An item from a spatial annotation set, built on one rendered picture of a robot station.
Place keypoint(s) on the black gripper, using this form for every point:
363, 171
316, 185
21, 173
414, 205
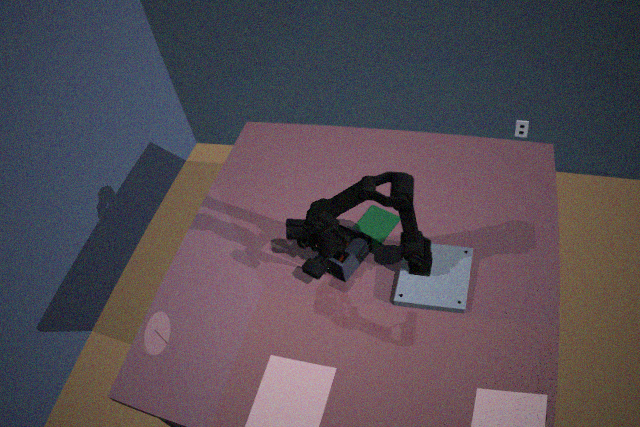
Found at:
316, 267

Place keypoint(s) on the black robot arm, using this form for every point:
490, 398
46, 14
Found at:
321, 222

